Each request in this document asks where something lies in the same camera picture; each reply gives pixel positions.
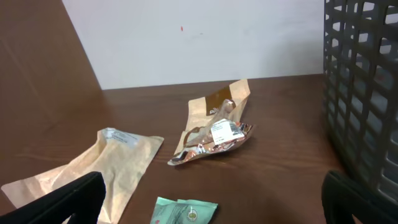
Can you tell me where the beige brown foil pouch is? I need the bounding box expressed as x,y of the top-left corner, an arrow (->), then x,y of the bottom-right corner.
167,79 -> 254,166

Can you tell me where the dark grey plastic basket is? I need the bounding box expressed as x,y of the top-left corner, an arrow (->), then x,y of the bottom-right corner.
323,0 -> 397,203

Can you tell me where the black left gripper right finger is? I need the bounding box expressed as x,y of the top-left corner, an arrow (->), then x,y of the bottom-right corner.
322,170 -> 397,224

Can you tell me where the small teal sachet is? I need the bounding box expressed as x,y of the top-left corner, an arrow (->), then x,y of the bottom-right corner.
150,197 -> 218,224

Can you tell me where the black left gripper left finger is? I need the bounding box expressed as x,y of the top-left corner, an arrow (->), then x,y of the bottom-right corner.
1,172 -> 106,224

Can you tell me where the plain beige paper pouch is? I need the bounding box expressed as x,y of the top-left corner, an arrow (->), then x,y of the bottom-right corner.
1,128 -> 164,223

